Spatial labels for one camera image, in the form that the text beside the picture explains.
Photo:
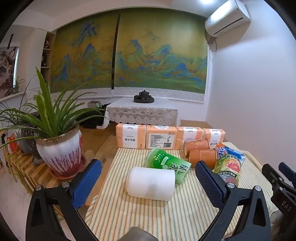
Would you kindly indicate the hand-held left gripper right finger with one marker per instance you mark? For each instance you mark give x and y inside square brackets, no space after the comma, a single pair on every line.
[209,183]

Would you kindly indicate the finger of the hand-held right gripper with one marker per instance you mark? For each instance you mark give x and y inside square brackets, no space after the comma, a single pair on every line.
[269,172]
[286,170]

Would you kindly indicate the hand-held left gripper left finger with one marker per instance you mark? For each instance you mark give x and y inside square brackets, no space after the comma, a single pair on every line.
[86,183]

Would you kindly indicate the white translucent plastic cup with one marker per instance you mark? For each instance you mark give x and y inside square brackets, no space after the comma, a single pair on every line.
[150,183]

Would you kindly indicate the grapefruit printed cup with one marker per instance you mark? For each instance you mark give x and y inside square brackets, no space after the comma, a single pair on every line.
[227,166]

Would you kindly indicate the orange paper cup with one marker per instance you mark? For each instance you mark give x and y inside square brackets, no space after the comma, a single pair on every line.
[202,156]
[196,144]

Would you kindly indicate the green printed cup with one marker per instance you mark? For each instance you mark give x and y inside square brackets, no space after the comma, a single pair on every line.
[166,162]

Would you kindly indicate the potted plant in white pot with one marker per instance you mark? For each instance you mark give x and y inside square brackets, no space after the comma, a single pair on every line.
[60,150]

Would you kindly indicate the wooden slatted rack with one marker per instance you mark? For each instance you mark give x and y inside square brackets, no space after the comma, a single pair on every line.
[41,172]

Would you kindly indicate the orange tissue pack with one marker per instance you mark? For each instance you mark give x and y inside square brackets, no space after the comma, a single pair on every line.
[215,136]
[130,136]
[161,138]
[188,134]

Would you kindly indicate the striped yellow cloth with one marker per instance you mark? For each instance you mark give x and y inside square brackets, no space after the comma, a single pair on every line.
[138,215]

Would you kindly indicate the dark bag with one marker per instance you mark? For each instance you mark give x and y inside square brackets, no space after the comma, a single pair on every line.
[89,118]

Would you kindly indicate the thin-leaf plant in dark pot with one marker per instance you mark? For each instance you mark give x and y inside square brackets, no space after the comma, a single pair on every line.
[26,139]

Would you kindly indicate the grey box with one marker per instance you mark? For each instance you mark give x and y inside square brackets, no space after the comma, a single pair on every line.
[94,104]

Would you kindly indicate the red packet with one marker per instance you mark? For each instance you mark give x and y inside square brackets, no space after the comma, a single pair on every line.
[12,143]

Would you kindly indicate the low table with lace cloth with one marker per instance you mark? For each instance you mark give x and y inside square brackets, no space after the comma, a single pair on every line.
[141,114]

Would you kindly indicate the dark tea tray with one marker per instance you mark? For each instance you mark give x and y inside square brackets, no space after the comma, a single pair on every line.
[144,100]

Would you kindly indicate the dark teapot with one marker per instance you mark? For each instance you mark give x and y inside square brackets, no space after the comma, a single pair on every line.
[143,93]

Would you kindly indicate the small windowsill plant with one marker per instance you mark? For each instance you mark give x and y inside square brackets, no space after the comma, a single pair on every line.
[17,85]

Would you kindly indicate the narrow landscape mural blind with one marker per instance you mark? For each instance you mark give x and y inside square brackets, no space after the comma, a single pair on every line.
[83,55]

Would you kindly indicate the wide landscape mural blind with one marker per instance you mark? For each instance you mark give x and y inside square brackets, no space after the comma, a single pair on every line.
[161,55]

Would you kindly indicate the air conditioner pipe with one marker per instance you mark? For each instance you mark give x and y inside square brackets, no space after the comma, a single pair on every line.
[211,44]

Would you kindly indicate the white air conditioner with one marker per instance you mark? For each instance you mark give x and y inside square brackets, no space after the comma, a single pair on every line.
[226,19]

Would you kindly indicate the wooden wall shelf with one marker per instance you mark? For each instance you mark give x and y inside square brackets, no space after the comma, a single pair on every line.
[46,55]

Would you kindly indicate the ink painting wall scroll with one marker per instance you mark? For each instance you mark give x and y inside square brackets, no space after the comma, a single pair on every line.
[8,69]

